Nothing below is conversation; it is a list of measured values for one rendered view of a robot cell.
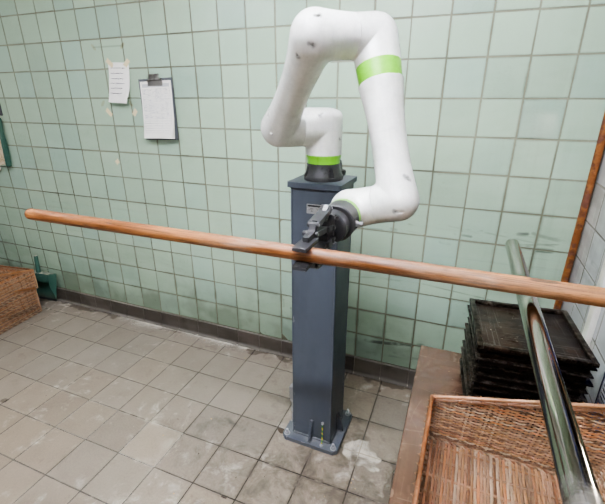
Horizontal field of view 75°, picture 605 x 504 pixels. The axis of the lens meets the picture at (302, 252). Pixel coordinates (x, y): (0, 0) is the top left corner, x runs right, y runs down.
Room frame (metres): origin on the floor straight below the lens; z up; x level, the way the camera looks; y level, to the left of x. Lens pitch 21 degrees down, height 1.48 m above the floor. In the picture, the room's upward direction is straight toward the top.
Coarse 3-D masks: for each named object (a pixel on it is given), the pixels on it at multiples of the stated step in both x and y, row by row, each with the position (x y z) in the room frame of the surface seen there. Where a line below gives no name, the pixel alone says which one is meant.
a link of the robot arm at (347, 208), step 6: (330, 204) 0.94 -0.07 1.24; (336, 204) 0.92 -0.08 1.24; (342, 204) 0.93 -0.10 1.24; (348, 204) 0.94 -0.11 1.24; (342, 210) 0.91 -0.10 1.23; (348, 210) 0.91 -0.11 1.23; (354, 210) 0.94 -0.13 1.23; (348, 216) 0.90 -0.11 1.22; (354, 216) 0.92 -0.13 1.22; (354, 222) 0.91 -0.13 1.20; (360, 222) 0.91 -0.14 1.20; (354, 228) 0.91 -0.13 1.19; (348, 234) 0.90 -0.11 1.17; (342, 240) 0.91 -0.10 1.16
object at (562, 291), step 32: (64, 224) 0.95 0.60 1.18; (96, 224) 0.90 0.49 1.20; (128, 224) 0.88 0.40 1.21; (288, 256) 0.72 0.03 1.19; (320, 256) 0.69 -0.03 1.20; (352, 256) 0.68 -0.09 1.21; (480, 288) 0.59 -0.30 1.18; (512, 288) 0.57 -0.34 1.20; (544, 288) 0.56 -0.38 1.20; (576, 288) 0.54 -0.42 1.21
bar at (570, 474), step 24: (528, 312) 0.54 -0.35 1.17; (528, 336) 0.48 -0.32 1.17; (552, 360) 0.41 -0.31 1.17; (552, 384) 0.37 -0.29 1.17; (552, 408) 0.33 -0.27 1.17; (552, 432) 0.31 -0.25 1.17; (576, 432) 0.30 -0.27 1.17; (552, 456) 0.28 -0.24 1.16; (576, 456) 0.27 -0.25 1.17; (576, 480) 0.25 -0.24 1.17
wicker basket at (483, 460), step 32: (448, 416) 0.84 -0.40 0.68; (480, 416) 0.81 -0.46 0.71; (576, 416) 0.73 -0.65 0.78; (448, 448) 0.81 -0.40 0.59; (480, 448) 0.80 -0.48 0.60; (512, 448) 0.77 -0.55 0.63; (416, 480) 0.60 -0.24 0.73; (448, 480) 0.71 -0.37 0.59; (480, 480) 0.72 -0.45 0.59; (544, 480) 0.71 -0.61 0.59
